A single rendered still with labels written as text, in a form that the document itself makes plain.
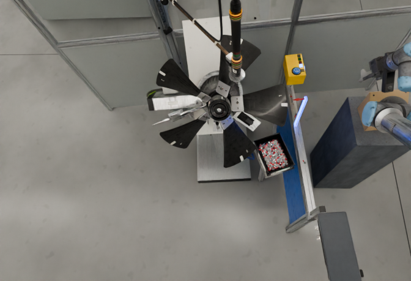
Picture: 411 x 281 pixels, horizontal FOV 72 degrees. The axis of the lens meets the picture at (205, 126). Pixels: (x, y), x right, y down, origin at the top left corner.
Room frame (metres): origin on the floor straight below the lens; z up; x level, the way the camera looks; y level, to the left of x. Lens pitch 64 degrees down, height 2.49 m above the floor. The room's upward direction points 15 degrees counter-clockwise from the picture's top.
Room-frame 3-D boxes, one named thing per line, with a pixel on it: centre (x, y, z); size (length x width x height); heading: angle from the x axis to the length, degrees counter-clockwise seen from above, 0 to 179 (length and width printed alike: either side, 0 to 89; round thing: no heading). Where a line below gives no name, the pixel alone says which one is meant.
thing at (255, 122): (0.73, -0.25, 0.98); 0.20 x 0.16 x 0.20; 168
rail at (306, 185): (0.54, -0.52, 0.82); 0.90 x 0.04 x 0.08; 168
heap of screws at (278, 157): (0.50, -0.35, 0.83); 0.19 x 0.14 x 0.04; 4
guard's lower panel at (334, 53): (1.42, -0.35, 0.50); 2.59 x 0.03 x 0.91; 78
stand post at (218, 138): (0.84, -0.08, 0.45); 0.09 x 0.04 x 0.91; 78
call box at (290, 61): (0.93, -0.61, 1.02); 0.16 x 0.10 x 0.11; 168
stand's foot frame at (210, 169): (0.94, -0.10, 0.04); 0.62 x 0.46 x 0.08; 168
